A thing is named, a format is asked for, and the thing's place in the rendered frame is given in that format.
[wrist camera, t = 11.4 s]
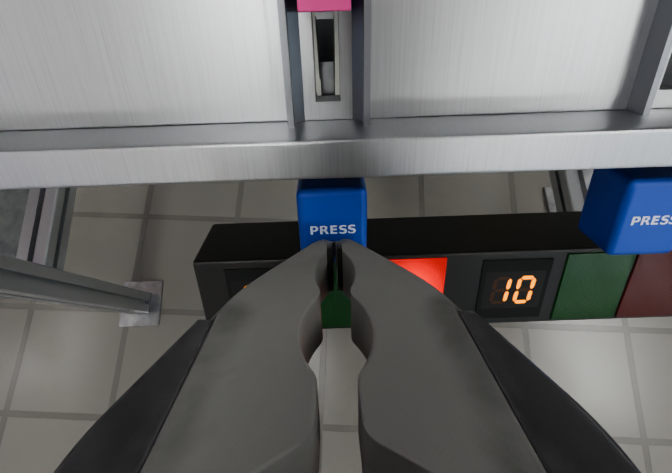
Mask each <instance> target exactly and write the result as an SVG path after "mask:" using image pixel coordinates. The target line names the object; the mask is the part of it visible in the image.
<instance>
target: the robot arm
mask: <svg viewBox="0 0 672 473"><path fill-rule="evenodd" d="M335 260H336V271H337V282H338V291H343V292H344V294H345V295H346V296H347V297H348V298H349V300H350V301H351V338H352V341H353V343H354V344H355V345H356V346H357V347H358V348H359V349H360V351H361V352H362V353H363V355H364V357H365V358H366V360H367V361H366V363H365V365H364V366H363V368H362V369H361V371H360V373H359V376H358V434H359V443H360V452H361V461H362V471H363V473H641V472H640V471H639V469H638V468H637V467H636V465H635V464H634V463H633V462H632V461H631V459H630V458H629V457H628V456H627V454H626V453H625V452H624V451H623V450H622V449H621V447H620V446H619V445H618V444H617V443H616V442H615V440H614V439H613V438H612V437H611V436H610V435H609V434H608V433H607V432H606V430H605V429H604V428H603V427H602V426H601V425H600V424H599V423H598V422H597V421H596V420H595V419H594V418H593V417H592V416H591V415H590V414H589V413H588V412H587V411H586V410H585V409H584V408H583V407H582V406H581V405H580V404H579V403H578V402H577V401H575V400H574V399H573V398H572V397H571V396H570V395H569V394H568V393H567V392H565V391H564V390H563V389H562V388H561V387H560V386H559V385H558V384H556V383H555V382H554V381H553V380H552V379H551V378H550V377H549V376H547V375H546V374H545V373H544V372H543V371H542V370H541V369H539V368H538V367H537V366H536V365H535V364H534V363H533V362H532V361H530V360H529V359H528V358H527V357H526V356H525V355H524V354H523V353H521V352H520V351H519V350H518V349H517V348H516V347H515V346H514V345H512V344H511V343H510V342H509V341H508V340H507V339H506V338H504V337H503V336H502V335H501V334H500V333H499V332H498V331H497V330H495V329H494V328H493V327H492V326H491V325H490V324H489V323H488V322H486V321H485V320H484V319H483V318H482V317H481V316H480V315H478V314H477V313H476V312H475V311H474V310H468V311H461V310H460V309H459V308H458V307H457V306H456V305H455V304H454V303H453V302H452V301H451V300H449V299H448V298H447V297H446V296H445V295H444V294H442V293H441V292H440V291H439V290H438V289H436V288H435V287H434V286H432V285H431V284H429V283H428V282H427V281H425V280H424V279H422V278H420V277H419V276H417V275H415V274H413V273H412V272H410V271H408V270H406V269H405V268H403V267H401V266H399V265H397V264H396V263H394V262H392V261H390V260H388V259H386V258H385V257H383V256H381V255H379V254H377V253H375V252H374V251H372V250H370V249H368V248H366V247H364V246H363V245H361V244H359V243H357V242H355V241H353V240H351V239H342V240H340V241H329V240H325V239H322V240H318V241H316V242H314V243H312V244H311V245H309V246H307V247H306V248H304V249H303V250H301V251H299V252H298V253H296V254H295V255H293V256H292V257H290V258H288V259H287V260H285V261H284V262H282V263H280V264H279V265H277V266H276V267H274V268H273V269H271V270H269V271H268V272H266V273H265V274H263V275H262V276H260V277H259V278H257V279H256V280H254V281H253V282H251V283H250V284H249V285H247V286H246V287H244V288H243V289H242V290H241V291H239V292H238V293H237V294H236V295H235V296H233V297H232V298H231V299H230V300H229V301H228V302H227V303H226V304H225V305H224V306H223V307H222V308H221V309H220V310H219V311H218V312H217V313H216V314H215V315H214V316H213V317H212V318H211V319H210V320H197V321H196V322H195V323H194V324H193V325H192V326H191V327H190V328H189V329H188V330H187V331H186V332H185V333H184V334H183V335H182V336H181V337H180V338H179V339H178V340H177V341H176V342H175V343H174V344H173V345H172V346H171V347H170V348H169V349H168V350H167V351H166V352H165V353H164V354H163V355H162V356H161V357H160V358H159V359H158V360H157V361H156V362H155V363H154V364H153V365H152V366H151V367H150V368H149V369H148V370H147V371H146V372H145V373H144V374H143V375H142V376H141V377H140V378H139V379H138V380H137V381H136V382H135V383H134V384H133V385H132V386H131V387H130V388H129V389H128V390H127V391H126V392H125V393H124V394H123V395H122V396H121V397H120V398H119V399H118V400H117V401H116V402H115V403H114V404H113V405H112V406H111V407H110V408H109V409H108V410H107V411H106V412H105V413H104V414H103V415H102V416H101V417H100V418H99V419H98V420H97V421H96V422H95V423H94V424H93V426H92V427H91V428H90V429H89V430H88V431H87V432H86V433H85V434H84V436H83V437H82V438H81V439H80V440H79V441H78V443H77V444H76V445H75V446H74V447H73V448H72V450H71V451H70V452H69V453H68V455H67V456H66V457H65V458H64V460H63V461H62V462H61V463H60V465H59V466H58V467H57V469H56V470H55V471H54V473H319V457H320V439H321V430H320V417H319V403H318V390H317V379H316V375H315V373H314V372H313V371H312V369H311V368H310V366H309V365H308V363H309V361H310V359H311V357H312V355H313V354H314V352H315V351H316V349H317V348H318V347H319V346H320V344H321V343H322V340H323V332H322V316H321V303H322V301H323V300H324V298H325V297H326V296H327V295H328V292H329V291H334V266H335Z"/></svg>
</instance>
